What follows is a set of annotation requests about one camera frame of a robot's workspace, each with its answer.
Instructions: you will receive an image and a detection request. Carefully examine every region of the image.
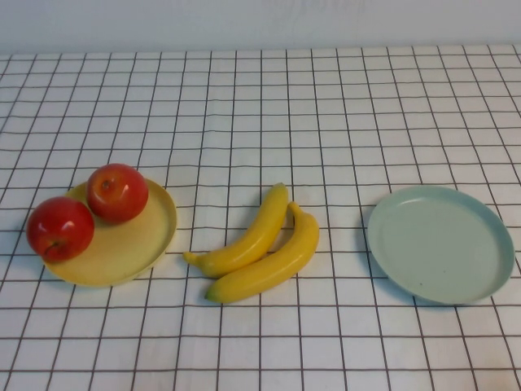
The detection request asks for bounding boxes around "yellow banana with green tip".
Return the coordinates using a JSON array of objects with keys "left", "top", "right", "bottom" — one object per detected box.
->
[{"left": 204, "top": 201, "right": 321, "bottom": 304}]

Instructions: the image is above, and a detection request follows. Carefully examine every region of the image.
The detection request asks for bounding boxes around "red apple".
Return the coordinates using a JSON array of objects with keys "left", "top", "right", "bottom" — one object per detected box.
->
[
  {"left": 26, "top": 196, "right": 96, "bottom": 263},
  {"left": 85, "top": 163, "right": 150, "bottom": 225}
]

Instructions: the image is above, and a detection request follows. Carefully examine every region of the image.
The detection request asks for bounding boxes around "yellow round plate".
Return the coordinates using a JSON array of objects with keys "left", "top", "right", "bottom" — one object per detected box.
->
[{"left": 42, "top": 175, "right": 179, "bottom": 288}]

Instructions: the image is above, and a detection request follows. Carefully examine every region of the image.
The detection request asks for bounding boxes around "light green round plate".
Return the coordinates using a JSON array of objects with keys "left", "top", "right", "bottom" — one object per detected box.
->
[{"left": 367, "top": 185, "right": 516, "bottom": 305}]

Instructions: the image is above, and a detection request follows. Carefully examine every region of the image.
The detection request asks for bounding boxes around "white grid-checked tablecloth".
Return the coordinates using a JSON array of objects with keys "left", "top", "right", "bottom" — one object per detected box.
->
[{"left": 0, "top": 43, "right": 521, "bottom": 391}]

